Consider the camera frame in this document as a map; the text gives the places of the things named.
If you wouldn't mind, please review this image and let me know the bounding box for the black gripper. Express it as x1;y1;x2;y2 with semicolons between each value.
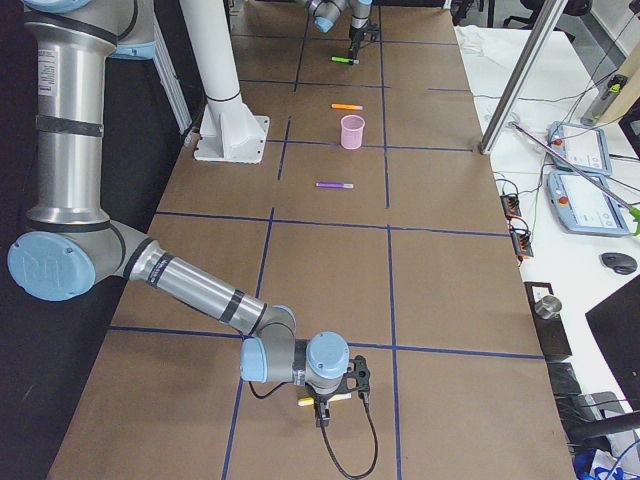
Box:
312;394;332;426
348;26;369;60

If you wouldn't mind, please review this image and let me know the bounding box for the yellow highlighter pen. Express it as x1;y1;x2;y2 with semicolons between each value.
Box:
297;393;352;407

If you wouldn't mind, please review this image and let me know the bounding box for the green highlighter pen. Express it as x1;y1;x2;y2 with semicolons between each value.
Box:
330;56;359;65

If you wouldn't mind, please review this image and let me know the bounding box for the orange highlighter pen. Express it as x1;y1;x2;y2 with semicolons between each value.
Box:
330;103;363;111

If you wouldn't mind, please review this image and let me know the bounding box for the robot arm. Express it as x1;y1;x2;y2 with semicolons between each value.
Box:
298;0;380;61
8;1;350;426

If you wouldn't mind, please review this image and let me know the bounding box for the pink mesh pen holder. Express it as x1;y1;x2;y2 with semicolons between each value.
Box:
340;114;366;150

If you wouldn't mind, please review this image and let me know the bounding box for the purple highlighter pen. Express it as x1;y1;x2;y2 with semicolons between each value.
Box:
315;182;354;189

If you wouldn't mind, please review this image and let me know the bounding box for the metal cup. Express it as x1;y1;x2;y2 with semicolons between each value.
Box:
534;295;563;320

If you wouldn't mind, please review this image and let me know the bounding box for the upper teach pendant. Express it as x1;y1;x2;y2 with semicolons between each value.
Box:
547;121;612;176

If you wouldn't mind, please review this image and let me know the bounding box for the teach pendant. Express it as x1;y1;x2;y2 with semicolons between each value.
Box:
547;170;630;237
547;121;612;176

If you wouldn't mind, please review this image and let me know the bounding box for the lower teach pendant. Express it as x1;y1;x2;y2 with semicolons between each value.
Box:
547;170;630;237

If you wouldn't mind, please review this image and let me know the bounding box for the black computer mouse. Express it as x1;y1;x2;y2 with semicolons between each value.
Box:
600;252;638;275

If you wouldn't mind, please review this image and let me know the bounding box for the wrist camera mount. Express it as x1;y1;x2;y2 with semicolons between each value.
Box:
345;355;371;403
363;24;380;43

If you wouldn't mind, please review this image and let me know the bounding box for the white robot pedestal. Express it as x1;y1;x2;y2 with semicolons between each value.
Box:
180;0;270;164

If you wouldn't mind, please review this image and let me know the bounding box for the aluminium frame post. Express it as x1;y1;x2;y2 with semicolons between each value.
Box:
479;0;568;155

